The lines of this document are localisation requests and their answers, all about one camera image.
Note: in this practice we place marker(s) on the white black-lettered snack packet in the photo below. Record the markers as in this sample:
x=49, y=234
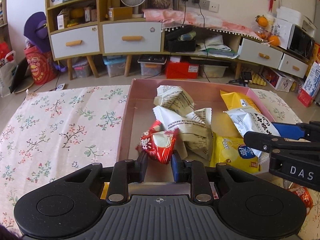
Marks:
x=248, y=119

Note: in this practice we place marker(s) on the gold yellow chip bag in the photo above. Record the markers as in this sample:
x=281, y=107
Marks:
x=234, y=152

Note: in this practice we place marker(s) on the beige printed snack packet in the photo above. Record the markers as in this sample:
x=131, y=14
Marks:
x=174, y=98

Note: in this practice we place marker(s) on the orange fruit lower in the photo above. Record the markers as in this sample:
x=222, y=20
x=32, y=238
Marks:
x=273, y=40

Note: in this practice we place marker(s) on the red strawberry snack packet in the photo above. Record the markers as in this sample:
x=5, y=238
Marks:
x=303, y=193

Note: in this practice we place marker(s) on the purple plush toy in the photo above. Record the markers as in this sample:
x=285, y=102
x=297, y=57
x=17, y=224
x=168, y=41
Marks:
x=35, y=29

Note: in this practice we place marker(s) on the wooden cabinet with white drawers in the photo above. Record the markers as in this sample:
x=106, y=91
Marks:
x=106, y=35

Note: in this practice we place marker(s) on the orange fruit upper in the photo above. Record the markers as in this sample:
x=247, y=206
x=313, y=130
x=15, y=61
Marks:
x=261, y=21

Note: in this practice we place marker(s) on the orange fruit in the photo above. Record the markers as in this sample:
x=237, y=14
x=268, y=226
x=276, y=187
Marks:
x=273, y=40
x=261, y=21

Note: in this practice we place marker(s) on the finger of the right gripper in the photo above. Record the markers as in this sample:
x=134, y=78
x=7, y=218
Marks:
x=290, y=131

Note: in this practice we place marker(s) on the yellow snack packet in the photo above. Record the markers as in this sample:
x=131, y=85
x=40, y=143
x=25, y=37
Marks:
x=234, y=100

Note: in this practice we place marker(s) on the red printed bag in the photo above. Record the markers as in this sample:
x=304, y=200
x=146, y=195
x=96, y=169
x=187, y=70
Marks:
x=41, y=65

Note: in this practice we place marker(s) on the floral tablecloth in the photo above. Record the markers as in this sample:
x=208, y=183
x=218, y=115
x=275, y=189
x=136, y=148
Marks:
x=53, y=134

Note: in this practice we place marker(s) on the wall power outlet strip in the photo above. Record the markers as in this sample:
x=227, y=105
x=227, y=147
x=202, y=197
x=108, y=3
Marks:
x=201, y=4

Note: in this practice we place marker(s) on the red white snack packet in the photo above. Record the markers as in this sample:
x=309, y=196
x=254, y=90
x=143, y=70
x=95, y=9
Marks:
x=158, y=143

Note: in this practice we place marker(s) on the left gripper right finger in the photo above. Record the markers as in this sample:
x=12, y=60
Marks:
x=194, y=173

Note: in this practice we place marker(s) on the red cardboard box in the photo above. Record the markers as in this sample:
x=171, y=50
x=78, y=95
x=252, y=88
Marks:
x=181, y=70

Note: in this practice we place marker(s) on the pink cloth on cabinet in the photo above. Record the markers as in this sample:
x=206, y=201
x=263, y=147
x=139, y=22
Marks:
x=176, y=18

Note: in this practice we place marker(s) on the pink cardboard tray box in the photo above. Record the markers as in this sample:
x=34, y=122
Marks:
x=139, y=116

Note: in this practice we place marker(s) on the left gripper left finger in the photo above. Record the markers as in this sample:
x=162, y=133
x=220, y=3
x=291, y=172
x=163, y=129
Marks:
x=124, y=173

